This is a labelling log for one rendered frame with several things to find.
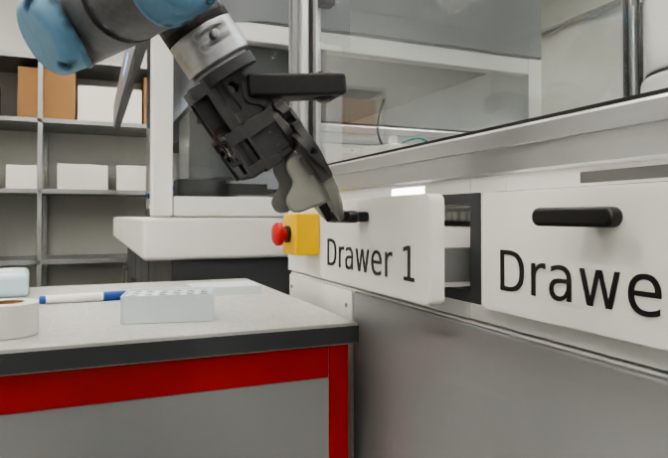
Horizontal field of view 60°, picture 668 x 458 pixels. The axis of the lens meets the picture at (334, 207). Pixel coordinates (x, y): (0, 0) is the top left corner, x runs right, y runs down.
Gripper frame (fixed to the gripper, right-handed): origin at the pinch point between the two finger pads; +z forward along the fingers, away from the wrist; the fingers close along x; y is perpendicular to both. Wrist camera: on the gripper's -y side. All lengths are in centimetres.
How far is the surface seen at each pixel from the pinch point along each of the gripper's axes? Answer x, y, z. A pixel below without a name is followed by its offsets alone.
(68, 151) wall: -416, 7, -64
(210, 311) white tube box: -18.4, 17.1, 5.4
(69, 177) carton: -378, 18, -45
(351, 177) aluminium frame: -17.5, -11.2, 1.8
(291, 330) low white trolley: -10.0, 10.7, 12.1
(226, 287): -43.6, 10.7, 9.7
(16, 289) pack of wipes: -55, 40, -11
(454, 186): 10.2, -9.3, 3.8
